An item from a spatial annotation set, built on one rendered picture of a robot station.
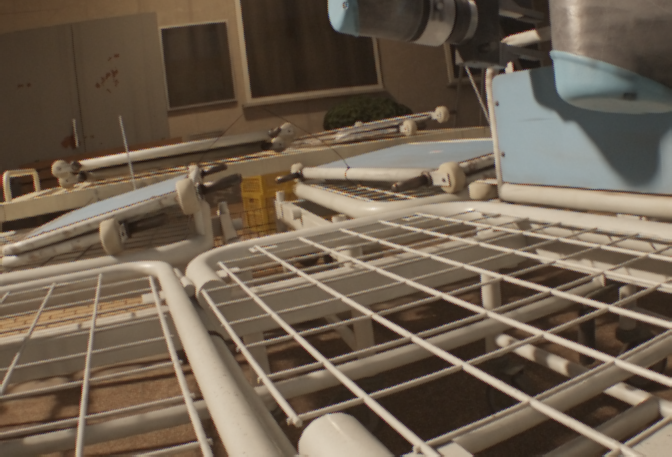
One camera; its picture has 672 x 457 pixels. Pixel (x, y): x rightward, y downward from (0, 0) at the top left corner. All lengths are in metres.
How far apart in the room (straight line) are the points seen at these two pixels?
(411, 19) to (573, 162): 0.33
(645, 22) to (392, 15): 0.45
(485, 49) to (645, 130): 0.25
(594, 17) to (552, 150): 0.56
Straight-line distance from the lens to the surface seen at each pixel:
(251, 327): 0.82
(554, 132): 0.93
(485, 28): 0.87
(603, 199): 0.87
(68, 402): 1.79
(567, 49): 0.40
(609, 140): 0.85
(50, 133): 6.33
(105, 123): 6.29
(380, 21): 0.77
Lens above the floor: 0.66
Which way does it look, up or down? 8 degrees down
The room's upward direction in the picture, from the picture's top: 8 degrees counter-clockwise
